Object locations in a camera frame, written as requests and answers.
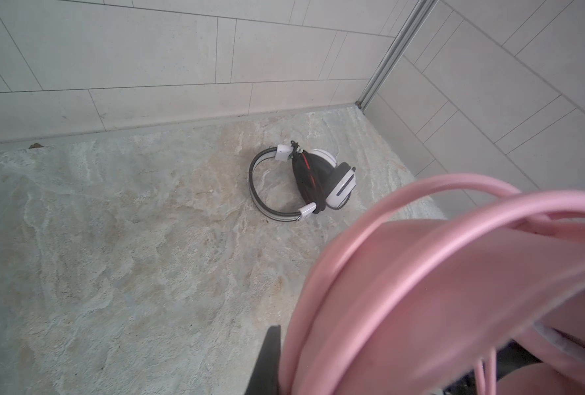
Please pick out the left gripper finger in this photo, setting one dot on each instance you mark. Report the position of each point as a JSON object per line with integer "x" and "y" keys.
{"x": 264, "y": 378}

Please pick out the pink headphones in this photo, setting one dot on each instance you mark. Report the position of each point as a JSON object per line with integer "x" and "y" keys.
{"x": 451, "y": 274}

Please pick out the white black headphones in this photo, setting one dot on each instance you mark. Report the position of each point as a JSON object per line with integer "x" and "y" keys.
{"x": 322, "y": 181}

